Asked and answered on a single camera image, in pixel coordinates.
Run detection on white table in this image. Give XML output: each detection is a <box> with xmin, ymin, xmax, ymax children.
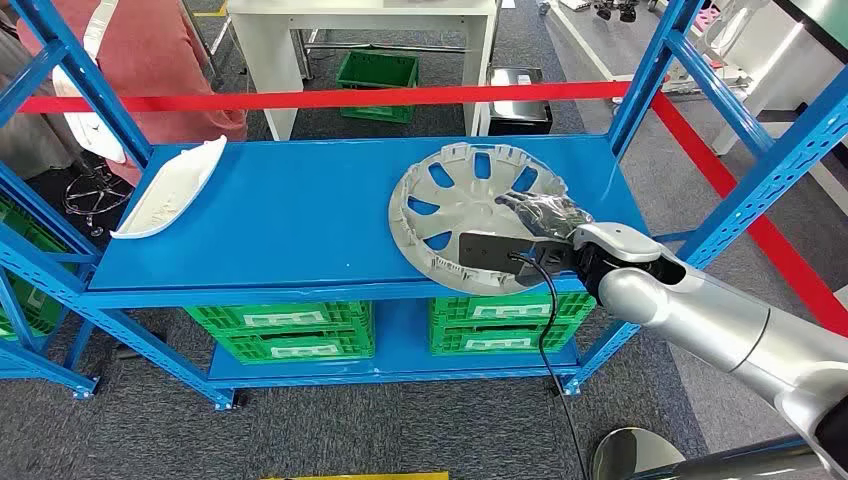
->
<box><xmin>227</xmin><ymin>0</ymin><xmax>499</xmax><ymax>142</ymax></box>

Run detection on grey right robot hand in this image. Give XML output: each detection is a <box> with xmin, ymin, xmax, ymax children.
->
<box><xmin>495</xmin><ymin>190</ymin><xmax>596</xmax><ymax>241</ymax></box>

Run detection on white desk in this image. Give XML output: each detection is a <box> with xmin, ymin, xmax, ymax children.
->
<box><xmin>712</xmin><ymin>0</ymin><xmax>848</xmax><ymax>157</ymax></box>

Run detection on grey plastic hubcap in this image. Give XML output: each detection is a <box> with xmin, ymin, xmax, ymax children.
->
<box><xmin>388</xmin><ymin>142</ymin><xmax>591</xmax><ymax>297</ymax></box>

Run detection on person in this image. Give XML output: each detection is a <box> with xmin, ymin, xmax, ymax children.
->
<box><xmin>16</xmin><ymin>0</ymin><xmax>248</xmax><ymax>188</ymax></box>

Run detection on black glossy box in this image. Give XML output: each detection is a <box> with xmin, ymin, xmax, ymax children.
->
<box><xmin>488</xmin><ymin>67</ymin><xmax>554</xmax><ymax>137</ymax></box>

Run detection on black chair casters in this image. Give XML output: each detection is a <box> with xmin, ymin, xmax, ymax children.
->
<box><xmin>592</xmin><ymin>0</ymin><xmax>641</xmax><ymax>24</ymax></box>

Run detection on chrome swivel chair base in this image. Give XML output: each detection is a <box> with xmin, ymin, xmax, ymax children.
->
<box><xmin>64</xmin><ymin>165</ymin><xmax>134</xmax><ymax>236</ymax></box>

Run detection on green plastic crate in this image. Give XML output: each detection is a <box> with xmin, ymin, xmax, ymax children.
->
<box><xmin>429</xmin><ymin>323</ymin><xmax>584</xmax><ymax>357</ymax></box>
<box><xmin>335</xmin><ymin>50</ymin><xmax>421</xmax><ymax>125</ymax></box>
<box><xmin>211</xmin><ymin>329</ymin><xmax>376</xmax><ymax>365</ymax></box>
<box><xmin>0</xmin><ymin>198</ymin><xmax>68</xmax><ymax>339</ymax></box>
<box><xmin>185</xmin><ymin>301</ymin><xmax>374</xmax><ymax>336</ymax></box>
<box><xmin>429</xmin><ymin>293</ymin><xmax>598</xmax><ymax>328</ymax></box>

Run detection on clear plastic hand wrap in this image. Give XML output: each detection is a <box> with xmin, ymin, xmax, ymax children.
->
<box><xmin>510</xmin><ymin>192</ymin><xmax>596</xmax><ymax>241</ymax></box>

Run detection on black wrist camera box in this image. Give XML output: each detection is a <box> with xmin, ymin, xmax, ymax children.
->
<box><xmin>458</xmin><ymin>230</ymin><xmax>576</xmax><ymax>287</ymax></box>

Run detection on blue metal shelf rack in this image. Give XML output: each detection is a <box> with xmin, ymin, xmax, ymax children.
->
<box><xmin>0</xmin><ymin>0</ymin><xmax>848</xmax><ymax>412</ymax></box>
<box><xmin>0</xmin><ymin>165</ymin><xmax>101</xmax><ymax>401</ymax></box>

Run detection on black camera cable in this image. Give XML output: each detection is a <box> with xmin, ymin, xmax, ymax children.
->
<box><xmin>508</xmin><ymin>251</ymin><xmax>591</xmax><ymax>480</ymax></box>

